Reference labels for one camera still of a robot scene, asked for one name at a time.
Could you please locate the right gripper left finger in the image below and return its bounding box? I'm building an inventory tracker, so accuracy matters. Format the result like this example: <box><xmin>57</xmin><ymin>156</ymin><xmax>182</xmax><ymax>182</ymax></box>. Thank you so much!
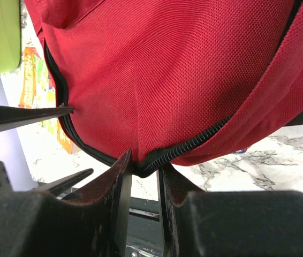
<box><xmin>0</xmin><ymin>151</ymin><xmax>132</xmax><ymax>256</ymax></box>

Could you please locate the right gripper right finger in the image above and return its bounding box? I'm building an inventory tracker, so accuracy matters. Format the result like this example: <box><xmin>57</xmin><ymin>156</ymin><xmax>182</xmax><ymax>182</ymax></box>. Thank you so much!
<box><xmin>158</xmin><ymin>164</ymin><xmax>303</xmax><ymax>256</ymax></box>

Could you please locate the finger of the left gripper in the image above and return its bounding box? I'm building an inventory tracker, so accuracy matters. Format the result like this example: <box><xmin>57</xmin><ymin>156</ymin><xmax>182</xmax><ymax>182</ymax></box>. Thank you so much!
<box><xmin>32</xmin><ymin>169</ymin><xmax>94</xmax><ymax>197</ymax></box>
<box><xmin>0</xmin><ymin>106</ymin><xmax>73</xmax><ymax>128</ymax></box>

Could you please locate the red backpack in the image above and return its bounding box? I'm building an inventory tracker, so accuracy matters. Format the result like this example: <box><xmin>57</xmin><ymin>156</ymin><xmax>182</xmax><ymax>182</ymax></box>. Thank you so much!
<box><xmin>25</xmin><ymin>1</ymin><xmax>303</xmax><ymax>178</ymax></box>

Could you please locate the orange paperback book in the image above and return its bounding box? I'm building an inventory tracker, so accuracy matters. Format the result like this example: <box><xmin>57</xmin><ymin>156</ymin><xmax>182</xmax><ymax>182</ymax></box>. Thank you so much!
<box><xmin>19</xmin><ymin>47</ymin><xmax>80</xmax><ymax>154</ymax></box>

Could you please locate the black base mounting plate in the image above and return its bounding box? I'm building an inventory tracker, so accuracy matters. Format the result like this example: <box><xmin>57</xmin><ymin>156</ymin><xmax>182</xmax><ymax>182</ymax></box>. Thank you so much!
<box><xmin>125</xmin><ymin>197</ymin><xmax>163</xmax><ymax>256</ymax></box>

